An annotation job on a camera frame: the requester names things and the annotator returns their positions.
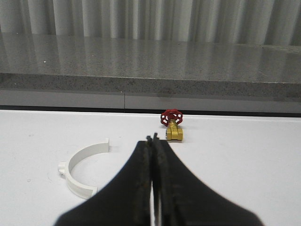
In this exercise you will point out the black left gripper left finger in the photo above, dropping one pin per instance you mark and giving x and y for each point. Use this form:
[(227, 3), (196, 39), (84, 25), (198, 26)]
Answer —
[(124, 201)]

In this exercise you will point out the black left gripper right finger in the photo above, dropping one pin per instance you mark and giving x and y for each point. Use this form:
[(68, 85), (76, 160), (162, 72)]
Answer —
[(184, 200)]

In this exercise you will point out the white half pipe clamp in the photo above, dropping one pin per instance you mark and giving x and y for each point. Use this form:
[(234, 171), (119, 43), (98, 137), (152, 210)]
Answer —
[(72, 170)]

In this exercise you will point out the brass valve red handwheel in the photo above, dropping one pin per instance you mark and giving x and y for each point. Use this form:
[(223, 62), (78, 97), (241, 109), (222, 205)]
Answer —
[(171, 118)]

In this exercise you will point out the grey stone counter ledge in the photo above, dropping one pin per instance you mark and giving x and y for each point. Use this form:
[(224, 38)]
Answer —
[(92, 72)]

